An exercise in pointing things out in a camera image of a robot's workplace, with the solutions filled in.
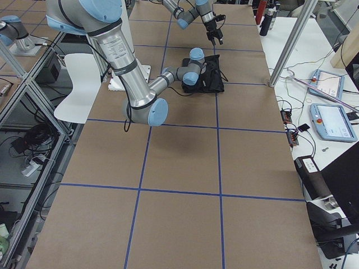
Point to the red water bottle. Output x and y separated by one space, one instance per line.
260 11

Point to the near teach pendant tablet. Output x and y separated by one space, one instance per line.
332 123

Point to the black graphic t-shirt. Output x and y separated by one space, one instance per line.
210 81

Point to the far teach pendant tablet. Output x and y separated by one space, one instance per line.
329 83

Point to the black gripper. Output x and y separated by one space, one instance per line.
210 27

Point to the white plastic chair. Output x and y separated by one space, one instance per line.
85 77

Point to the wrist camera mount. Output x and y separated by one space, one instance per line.
220 17

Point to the black monitor on stand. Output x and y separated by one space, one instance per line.
336 236

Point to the teach pendant tablet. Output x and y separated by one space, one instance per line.
329 83
332 123

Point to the metal reacher grabber tool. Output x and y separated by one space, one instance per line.
332 98

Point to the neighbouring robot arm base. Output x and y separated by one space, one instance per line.
15 36

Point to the black power adapter box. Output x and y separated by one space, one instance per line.
313 183

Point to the aluminium frame post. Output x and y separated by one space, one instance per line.
292 40

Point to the black water bottle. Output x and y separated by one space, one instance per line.
264 27

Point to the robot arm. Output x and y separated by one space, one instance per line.
102 21
201 9

